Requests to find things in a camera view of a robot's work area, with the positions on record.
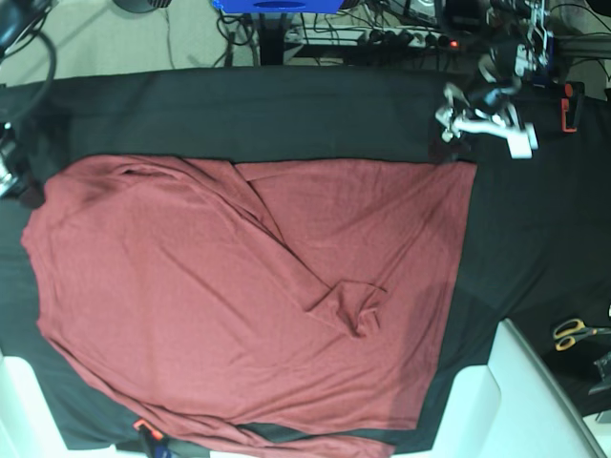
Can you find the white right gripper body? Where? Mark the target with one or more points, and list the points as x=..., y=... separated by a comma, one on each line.
x=11, y=174

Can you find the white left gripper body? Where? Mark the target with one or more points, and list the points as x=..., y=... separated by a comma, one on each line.
x=486, y=110

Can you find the maroon long-sleeve T-shirt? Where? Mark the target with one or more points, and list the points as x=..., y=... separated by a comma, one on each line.
x=271, y=309

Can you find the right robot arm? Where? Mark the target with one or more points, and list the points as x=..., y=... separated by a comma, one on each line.
x=21, y=23

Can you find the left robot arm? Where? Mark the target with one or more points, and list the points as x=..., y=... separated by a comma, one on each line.
x=512, y=57

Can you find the orange black clamp right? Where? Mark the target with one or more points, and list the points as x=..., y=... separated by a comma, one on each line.
x=571, y=106

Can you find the orange black clamp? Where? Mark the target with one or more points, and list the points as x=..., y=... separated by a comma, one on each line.
x=571, y=106
x=154, y=443

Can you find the white power strip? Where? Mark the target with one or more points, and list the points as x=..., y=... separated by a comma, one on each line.
x=349, y=36

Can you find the black round base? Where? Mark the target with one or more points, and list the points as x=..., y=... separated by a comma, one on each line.
x=142, y=6

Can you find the white foam block left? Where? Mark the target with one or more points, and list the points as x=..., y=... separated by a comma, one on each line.
x=27, y=426

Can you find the blue plastic bin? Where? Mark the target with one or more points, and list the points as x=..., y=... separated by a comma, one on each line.
x=277, y=6

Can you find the black metal tool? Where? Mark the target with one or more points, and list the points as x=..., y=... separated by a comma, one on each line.
x=603, y=367

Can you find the orange black clamp bottom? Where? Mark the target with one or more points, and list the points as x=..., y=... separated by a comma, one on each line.
x=154, y=443

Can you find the blue clamp handle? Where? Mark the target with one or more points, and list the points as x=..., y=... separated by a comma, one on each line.
x=543, y=74

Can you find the yellow-handled scissors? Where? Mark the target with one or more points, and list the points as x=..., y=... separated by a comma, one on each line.
x=575, y=330

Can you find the black stand post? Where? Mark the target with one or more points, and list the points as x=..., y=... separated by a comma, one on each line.
x=271, y=29

